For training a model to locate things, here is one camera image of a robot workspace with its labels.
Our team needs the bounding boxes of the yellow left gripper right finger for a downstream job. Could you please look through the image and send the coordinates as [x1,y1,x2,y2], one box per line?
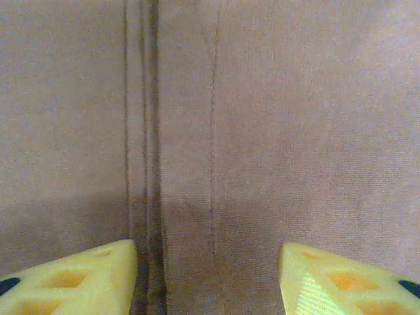
[278,241,420,315]

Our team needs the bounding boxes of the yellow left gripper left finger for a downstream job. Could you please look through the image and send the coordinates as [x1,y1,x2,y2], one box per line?
[0,238,138,315]

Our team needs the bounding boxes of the brown trousers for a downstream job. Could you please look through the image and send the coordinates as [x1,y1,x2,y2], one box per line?
[0,0,420,315]

